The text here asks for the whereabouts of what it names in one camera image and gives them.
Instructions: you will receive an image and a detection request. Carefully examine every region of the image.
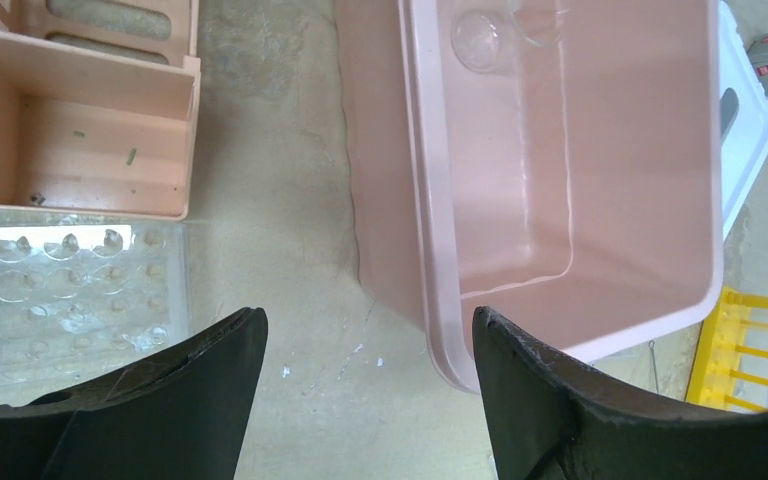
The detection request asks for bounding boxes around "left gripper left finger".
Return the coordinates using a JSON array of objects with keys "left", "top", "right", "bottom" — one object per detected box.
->
[{"left": 0, "top": 308, "right": 268, "bottom": 479}]

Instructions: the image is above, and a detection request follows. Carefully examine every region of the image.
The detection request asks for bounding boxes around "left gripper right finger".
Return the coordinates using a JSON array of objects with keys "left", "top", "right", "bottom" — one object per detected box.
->
[{"left": 472, "top": 307, "right": 768, "bottom": 479}]

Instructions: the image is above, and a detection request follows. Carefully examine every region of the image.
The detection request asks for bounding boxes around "clear acrylic tube rack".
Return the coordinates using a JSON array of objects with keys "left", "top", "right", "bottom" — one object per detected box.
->
[{"left": 0, "top": 222, "right": 191, "bottom": 405}]

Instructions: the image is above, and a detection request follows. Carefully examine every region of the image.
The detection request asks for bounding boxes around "yellow test tube rack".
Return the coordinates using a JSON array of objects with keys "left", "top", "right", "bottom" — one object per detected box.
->
[{"left": 685, "top": 287, "right": 768, "bottom": 414}]

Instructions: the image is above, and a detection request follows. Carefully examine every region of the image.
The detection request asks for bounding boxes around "pink plastic bin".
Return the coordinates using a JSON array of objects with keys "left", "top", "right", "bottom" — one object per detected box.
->
[{"left": 335, "top": 1, "right": 724, "bottom": 392}]

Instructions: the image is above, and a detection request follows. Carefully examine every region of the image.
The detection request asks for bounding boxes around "small glass beaker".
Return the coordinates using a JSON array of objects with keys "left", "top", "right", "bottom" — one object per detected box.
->
[{"left": 450, "top": 1, "right": 570, "bottom": 75}]

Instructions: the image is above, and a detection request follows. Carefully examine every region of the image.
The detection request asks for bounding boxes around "peach desk organizer rack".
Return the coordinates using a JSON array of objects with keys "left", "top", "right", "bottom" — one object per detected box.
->
[{"left": 0, "top": 1, "right": 201, "bottom": 221}]

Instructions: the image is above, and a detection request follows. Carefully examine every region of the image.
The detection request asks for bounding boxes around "white plastic lid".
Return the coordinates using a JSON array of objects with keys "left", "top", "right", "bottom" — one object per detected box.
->
[{"left": 718, "top": 1, "right": 768, "bottom": 235}]

